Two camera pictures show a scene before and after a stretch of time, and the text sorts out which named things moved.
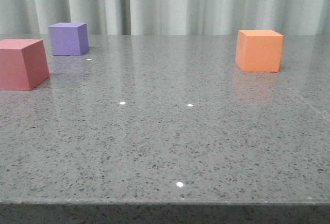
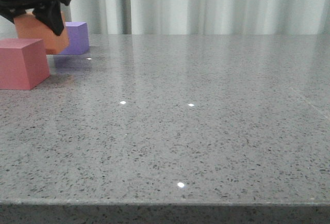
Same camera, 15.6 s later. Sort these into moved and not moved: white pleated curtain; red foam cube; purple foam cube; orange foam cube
Moved: orange foam cube
Not moved: red foam cube; purple foam cube; white pleated curtain
